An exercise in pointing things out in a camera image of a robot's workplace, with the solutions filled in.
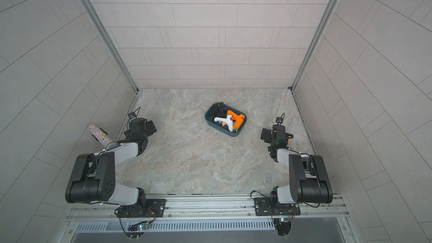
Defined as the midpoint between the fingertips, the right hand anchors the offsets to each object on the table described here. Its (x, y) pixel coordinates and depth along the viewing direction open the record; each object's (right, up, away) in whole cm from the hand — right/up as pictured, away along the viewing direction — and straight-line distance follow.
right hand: (273, 128), depth 95 cm
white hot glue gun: (-26, +5, -1) cm, 26 cm away
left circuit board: (-62, -35, -29) cm, 77 cm away
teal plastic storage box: (-31, +10, +5) cm, 33 cm away
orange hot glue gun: (-19, +5, -1) cm, 20 cm away
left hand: (-72, +3, -1) cm, 72 cm away
